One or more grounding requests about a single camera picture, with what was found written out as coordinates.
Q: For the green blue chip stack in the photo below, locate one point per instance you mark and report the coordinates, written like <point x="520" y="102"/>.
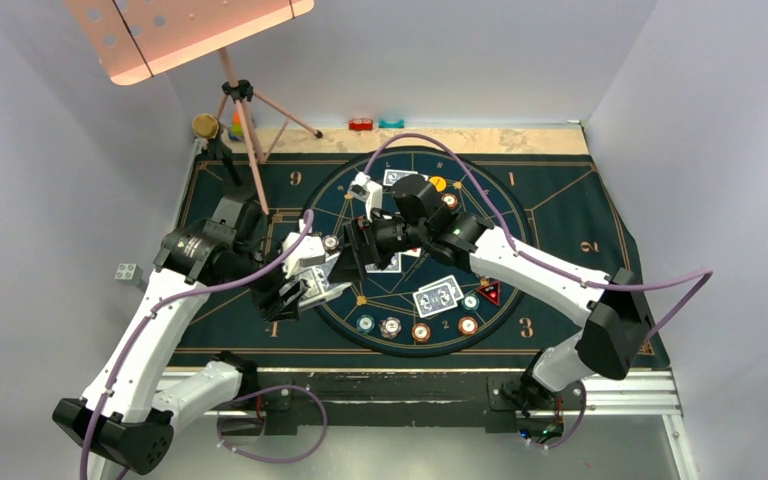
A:
<point x="364" y="324"/>

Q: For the red toy block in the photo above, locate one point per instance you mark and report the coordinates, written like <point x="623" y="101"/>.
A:
<point x="361" y="124"/>

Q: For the pink music stand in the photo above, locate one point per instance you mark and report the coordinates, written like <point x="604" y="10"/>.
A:
<point x="138" y="40"/>

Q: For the round blue poker mat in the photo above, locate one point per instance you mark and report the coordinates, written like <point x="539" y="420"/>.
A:
<point x="320" y="185"/>

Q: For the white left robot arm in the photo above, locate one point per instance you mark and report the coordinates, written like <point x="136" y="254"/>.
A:
<point x="123" y="422"/>

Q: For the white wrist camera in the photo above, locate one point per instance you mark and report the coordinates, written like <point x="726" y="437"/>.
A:
<point x="309" y="252"/>
<point x="365" y="189"/>

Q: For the red triangular dealer button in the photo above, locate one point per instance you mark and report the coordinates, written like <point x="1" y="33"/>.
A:
<point x="491" y="291"/>

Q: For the grey lego block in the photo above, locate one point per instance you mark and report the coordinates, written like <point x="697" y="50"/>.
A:
<point x="127" y="272"/>

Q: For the dark green rectangular poker mat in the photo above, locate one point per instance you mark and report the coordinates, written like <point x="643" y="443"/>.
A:
<point x="573" y="219"/>

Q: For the green blue poker chip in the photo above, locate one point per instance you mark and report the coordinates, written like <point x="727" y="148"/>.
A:
<point x="470" y="303"/>

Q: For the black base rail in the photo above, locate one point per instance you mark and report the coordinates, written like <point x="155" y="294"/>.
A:
<point x="490" y="399"/>

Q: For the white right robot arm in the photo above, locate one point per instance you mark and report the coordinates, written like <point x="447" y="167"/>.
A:
<point x="610" y="309"/>

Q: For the blue backed playing card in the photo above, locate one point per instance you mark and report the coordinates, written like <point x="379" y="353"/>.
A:
<point x="393" y="267"/>
<point x="392" y="176"/>
<point x="433" y="302"/>
<point x="449" y="283"/>

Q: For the orange poker chip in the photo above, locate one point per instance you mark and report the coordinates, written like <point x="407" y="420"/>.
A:
<point x="468" y="326"/>
<point x="450" y="200"/>

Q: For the colourful stacking toy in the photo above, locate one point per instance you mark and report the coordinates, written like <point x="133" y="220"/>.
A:
<point x="236" y="132"/>

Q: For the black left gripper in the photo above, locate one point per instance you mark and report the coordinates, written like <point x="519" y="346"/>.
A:
<point x="272" y="305"/>

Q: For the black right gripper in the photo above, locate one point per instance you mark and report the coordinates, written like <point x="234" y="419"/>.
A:
<point x="360" y="246"/>

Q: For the yellow big blind button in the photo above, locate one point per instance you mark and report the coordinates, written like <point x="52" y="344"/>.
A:
<point x="439" y="183"/>

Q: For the teal toy block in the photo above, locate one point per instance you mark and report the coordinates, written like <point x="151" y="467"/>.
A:
<point x="391" y="123"/>

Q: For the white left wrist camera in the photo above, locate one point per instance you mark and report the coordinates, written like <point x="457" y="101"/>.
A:
<point x="309" y="252"/>

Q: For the brass round knob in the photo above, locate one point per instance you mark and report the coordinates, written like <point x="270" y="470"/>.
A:
<point x="206" y="126"/>

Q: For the orange chip stack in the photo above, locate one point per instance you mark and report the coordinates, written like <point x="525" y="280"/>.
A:
<point x="421" y="333"/>

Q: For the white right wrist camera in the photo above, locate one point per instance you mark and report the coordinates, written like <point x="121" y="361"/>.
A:
<point x="365" y="189"/>

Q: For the blue playing card deck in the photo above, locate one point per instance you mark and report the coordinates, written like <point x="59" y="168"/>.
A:
<point x="318" y="289"/>

